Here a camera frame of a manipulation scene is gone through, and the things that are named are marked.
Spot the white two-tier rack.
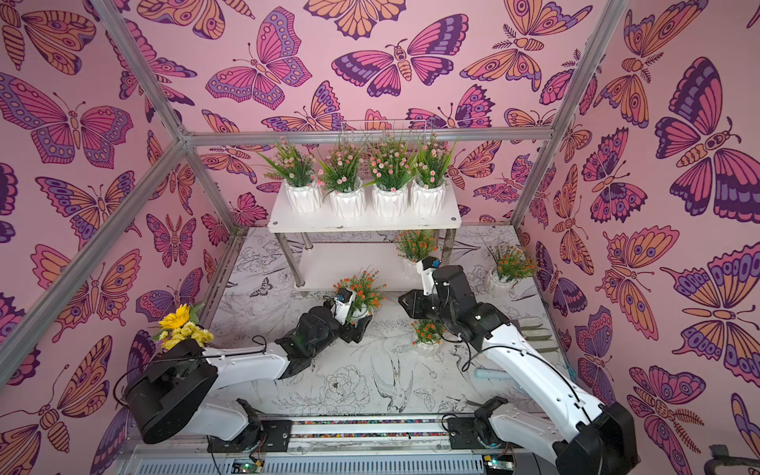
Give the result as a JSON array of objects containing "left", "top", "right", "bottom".
[{"left": 267, "top": 191, "right": 462, "bottom": 292}]

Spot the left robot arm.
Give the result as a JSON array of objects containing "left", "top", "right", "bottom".
[{"left": 123, "top": 304, "right": 372, "bottom": 453}]

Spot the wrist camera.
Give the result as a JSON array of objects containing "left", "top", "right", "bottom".
[
  {"left": 415, "top": 255, "right": 441, "bottom": 296},
  {"left": 334, "top": 287, "right": 356, "bottom": 326}
]

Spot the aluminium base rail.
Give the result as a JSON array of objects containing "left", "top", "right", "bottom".
[{"left": 118, "top": 408, "right": 625, "bottom": 475}]

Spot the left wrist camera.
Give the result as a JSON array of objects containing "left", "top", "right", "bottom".
[{"left": 334, "top": 287, "right": 356, "bottom": 326}]

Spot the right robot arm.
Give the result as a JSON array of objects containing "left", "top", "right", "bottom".
[{"left": 398, "top": 257, "right": 639, "bottom": 474}]

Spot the yellow flower bouquet vase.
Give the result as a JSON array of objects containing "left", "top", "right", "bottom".
[{"left": 152, "top": 303, "right": 215, "bottom": 352}]

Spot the light blue scoop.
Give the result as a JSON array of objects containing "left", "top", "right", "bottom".
[{"left": 474, "top": 368, "right": 514, "bottom": 381}]

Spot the orange flower pot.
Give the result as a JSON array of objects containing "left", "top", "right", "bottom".
[
  {"left": 413, "top": 320, "right": 445, "bottom": 357},
  {"left": 334, "top": 269, "right": 385, "bottom": 323},
  {"left": 395, "top": 230, "right": 437, "bottom": 276},
  {"left": 486, "top": 243, "right": 536, "bottom": 300}
]

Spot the pink flower pot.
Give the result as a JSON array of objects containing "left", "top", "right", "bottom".
[
  {"left": 319, "top": 142, "right": 366, "bottom": 221},
  {"left": 369, "top": 136, "right": 416, "bottom": 219},
  {"left": 410, "top": 134, "right": 454, "bottom": 216},
  {"left": 259, "top": 141, "right": 323, "bottom": 214}
]

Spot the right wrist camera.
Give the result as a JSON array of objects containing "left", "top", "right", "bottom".
[{"left": 415, "top": 255, "right": 441, "bottom": 296}]

